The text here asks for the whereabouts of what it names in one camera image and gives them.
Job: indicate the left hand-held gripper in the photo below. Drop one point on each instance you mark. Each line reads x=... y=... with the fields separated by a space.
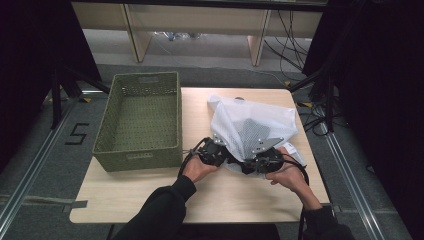
x=213 y=153

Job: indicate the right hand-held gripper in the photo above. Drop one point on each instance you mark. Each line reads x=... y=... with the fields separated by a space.
x=266 y=161

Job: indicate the white mesh laundry bag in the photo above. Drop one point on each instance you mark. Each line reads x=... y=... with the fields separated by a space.
x=253 y=111

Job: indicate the green woven basket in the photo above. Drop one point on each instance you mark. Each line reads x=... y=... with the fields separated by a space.
x=143 y=113

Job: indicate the person's left hand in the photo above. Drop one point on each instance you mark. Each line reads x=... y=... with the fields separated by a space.
x=196 y=170

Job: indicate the person's right hand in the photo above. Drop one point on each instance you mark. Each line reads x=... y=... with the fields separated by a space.
x=293 y=180

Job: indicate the black metal stand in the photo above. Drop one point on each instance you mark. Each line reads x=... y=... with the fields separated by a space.
x=329 y=100
x=56 y=100

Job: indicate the clear plastic wrap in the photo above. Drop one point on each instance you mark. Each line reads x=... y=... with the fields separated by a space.
x=176 y=35

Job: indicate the black curtain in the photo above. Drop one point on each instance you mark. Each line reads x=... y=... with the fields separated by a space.
x=30 y=66
x=383 y=100

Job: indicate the light wooden desk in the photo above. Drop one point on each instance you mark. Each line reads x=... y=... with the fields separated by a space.
x=200 y=20

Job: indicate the grey floor tape strip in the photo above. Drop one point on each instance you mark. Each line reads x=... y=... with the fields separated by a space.
x=43 y=200

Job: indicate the metal floor rail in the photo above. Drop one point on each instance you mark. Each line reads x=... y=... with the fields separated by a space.
x=353 y=186
x=30 y=170

